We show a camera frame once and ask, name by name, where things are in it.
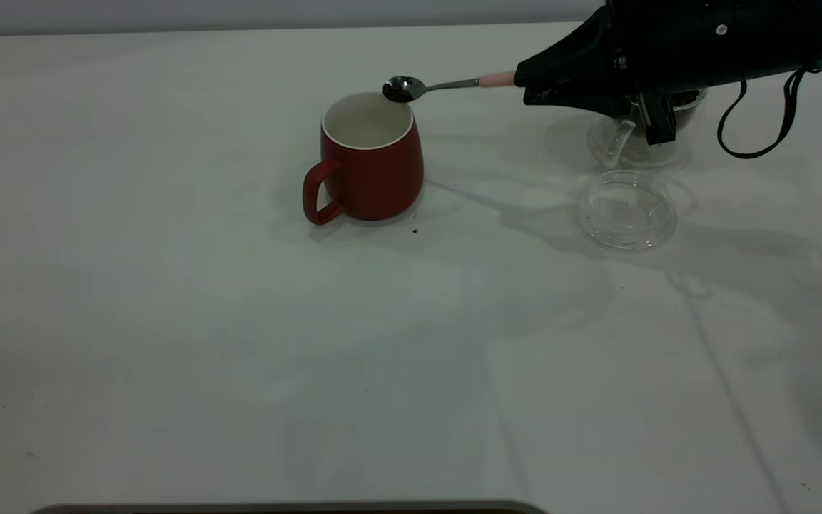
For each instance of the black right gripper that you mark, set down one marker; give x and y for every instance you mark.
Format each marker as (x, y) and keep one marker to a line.
(675, 50)

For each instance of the red ceramic mug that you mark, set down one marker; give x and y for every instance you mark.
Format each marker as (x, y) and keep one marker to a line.
(375, 178)

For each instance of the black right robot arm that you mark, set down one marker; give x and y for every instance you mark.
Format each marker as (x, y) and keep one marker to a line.
(803, 36)

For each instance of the dark coffee beans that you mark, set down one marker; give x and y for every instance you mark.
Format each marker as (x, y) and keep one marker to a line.
(688, 98)

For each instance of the clear glass saucer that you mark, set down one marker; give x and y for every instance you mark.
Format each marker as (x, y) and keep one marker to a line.
(625, 214)

